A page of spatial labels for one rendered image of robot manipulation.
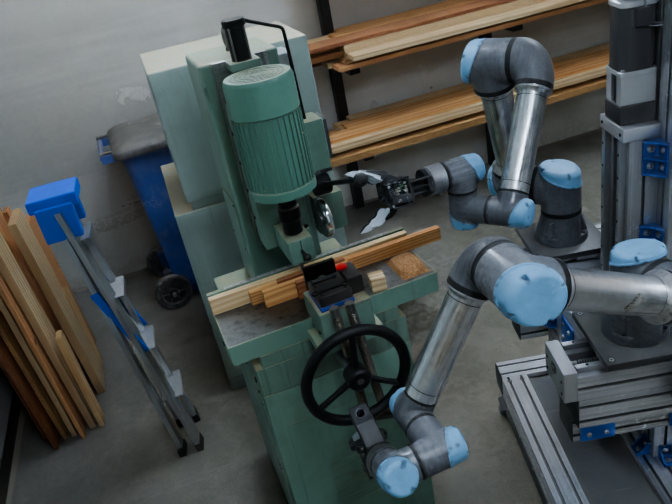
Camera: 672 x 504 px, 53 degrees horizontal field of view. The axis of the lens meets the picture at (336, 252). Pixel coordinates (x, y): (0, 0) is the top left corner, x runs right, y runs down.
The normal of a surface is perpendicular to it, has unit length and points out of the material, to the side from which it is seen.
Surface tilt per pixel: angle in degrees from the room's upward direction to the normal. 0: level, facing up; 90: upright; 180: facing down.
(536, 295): 87
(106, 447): 0
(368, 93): 90
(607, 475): 0
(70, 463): 0
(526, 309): 87
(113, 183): 90
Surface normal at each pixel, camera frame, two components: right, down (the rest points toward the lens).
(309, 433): 0.35, 0.40
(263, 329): -0.18, -0.86
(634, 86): 0.06, 0.47
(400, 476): 0.17, -0.04
